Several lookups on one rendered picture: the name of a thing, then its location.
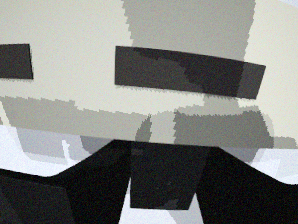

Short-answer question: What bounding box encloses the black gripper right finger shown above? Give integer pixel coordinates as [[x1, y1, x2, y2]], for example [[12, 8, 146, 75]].
[[194, 147, 298, 224]]

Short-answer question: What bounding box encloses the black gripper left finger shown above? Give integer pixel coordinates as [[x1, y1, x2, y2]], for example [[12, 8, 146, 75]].
[[0, 140, 132, 224]]

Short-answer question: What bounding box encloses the black two-prong charger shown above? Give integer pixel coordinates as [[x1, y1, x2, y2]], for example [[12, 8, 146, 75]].
[[129, 141, 210, 210]]

